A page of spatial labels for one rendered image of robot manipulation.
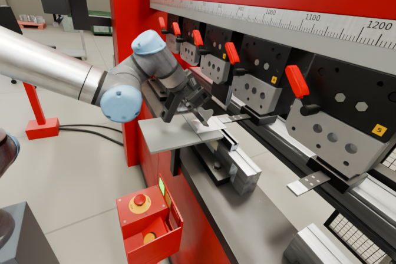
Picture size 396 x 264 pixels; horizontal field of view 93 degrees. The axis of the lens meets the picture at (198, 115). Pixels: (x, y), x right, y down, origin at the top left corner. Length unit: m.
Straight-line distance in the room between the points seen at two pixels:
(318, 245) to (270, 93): 0.35
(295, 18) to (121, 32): 1.12
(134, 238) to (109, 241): 0.82
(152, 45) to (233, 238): 0.53
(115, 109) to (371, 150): 0.43
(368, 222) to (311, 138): 0.40
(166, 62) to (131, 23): 0.89
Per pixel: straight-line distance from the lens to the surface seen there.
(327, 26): 0.40
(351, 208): 0.76
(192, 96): 0.58
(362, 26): 0.38
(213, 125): 0.72
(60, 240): 1.67
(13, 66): 0.42
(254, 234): 0.62
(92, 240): 1.61
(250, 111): 0.84
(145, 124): 0.69
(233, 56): 0.50
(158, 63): 0.51
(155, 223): 0.75
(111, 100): 0.38
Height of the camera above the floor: 1.39
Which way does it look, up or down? 30 degrees down
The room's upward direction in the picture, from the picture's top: 8 degrees clockwise
